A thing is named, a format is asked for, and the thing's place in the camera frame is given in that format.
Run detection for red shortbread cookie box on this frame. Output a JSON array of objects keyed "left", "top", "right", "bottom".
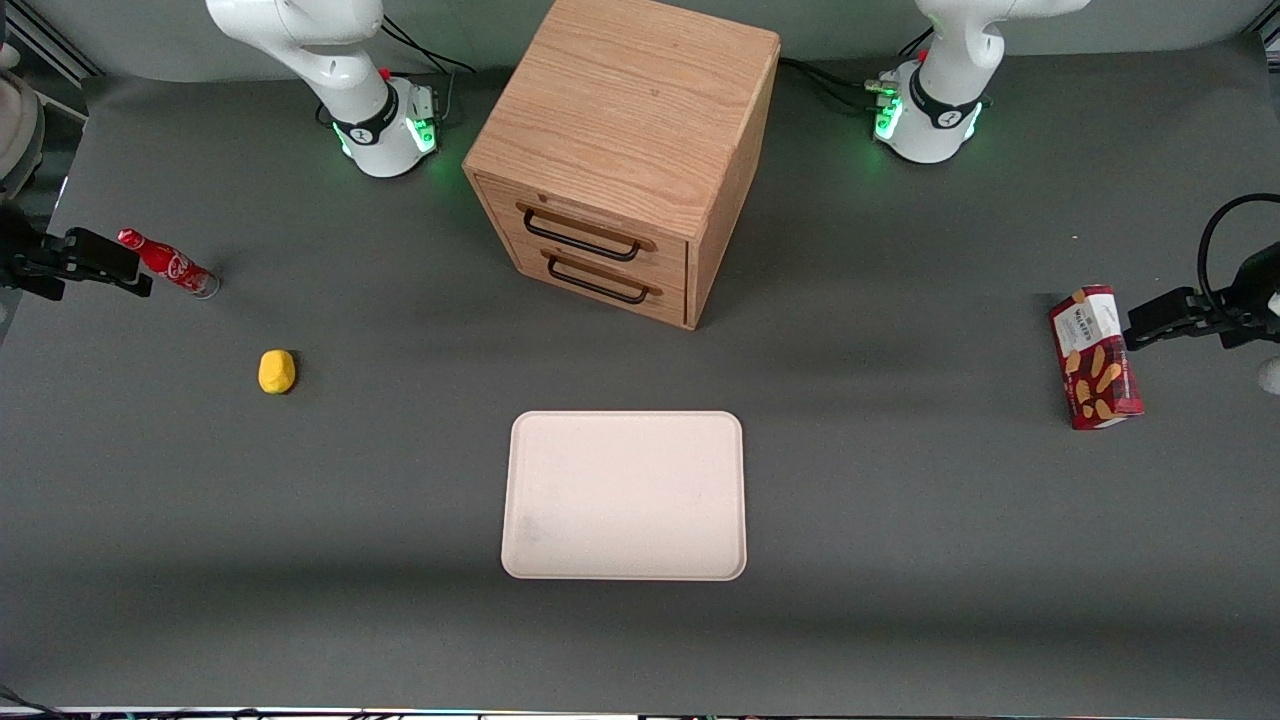
[{"left": 1048, "top": 284, "right": 1145, "bottom": 431}]

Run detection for black looped gripper cable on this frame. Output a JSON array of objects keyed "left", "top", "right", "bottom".
[{"left": 1197, "top": 193, "right": 1280, "bottom": 303}]

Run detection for black left arm base cables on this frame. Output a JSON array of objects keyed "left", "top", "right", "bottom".
[{"left": 780, "top": 56, "right": 887, "bottom": 113}]

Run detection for beige round object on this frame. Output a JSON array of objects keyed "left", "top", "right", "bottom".
[{"left": 0, "top": 45, "right": 46, "bottom": 199}]

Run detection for wooden drawer front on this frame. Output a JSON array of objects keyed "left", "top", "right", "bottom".
[
  {"left": 498, "top": 232, "right": 691, "bottom": 329},
  {"left": 474, "top": 173, "right": 691, "bottom": 289}
]

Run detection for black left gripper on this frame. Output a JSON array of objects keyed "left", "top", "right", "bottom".
[{"left": 1124, "top": 243, "right": 1280, "bottom": 352}]

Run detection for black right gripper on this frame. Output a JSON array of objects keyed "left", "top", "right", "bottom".
[{"left": 0, "top": 200, "right": 154, "bottom": 302}]

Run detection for black drawer handle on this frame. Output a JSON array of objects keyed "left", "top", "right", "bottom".
[
  {"left": 541, "top": 250, "right": 663, "bottom": 305},
  {"left": 516, "top": 202, "right": 658, "bottom": 263}
]

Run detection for beige rectangular tray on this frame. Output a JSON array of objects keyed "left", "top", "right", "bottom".
[{"left": 500, "top": 410, "right": 748, "bottom": 582}]

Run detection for black arm base cables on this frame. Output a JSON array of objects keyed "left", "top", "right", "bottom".
[
  {"left": 378, "top": 14, "right": 479, "bottom": 77},
  {"left": 780, "top": 56, "right": 887, "bottom": 113}
]

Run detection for wooden drawer cabinet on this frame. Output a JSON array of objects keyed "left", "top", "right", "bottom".
[{"left": 462, "top": 0, "right": 782, "bottom": 331}]

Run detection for black right arm base cables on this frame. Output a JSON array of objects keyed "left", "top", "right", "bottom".
[{"left": 378, "top": 14, "right": 479, "bottom": 77}]

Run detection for red coke bottle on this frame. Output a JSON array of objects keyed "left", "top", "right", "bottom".
[{"left": 117, "top": 228, "right": 221, "bottom": 300}]

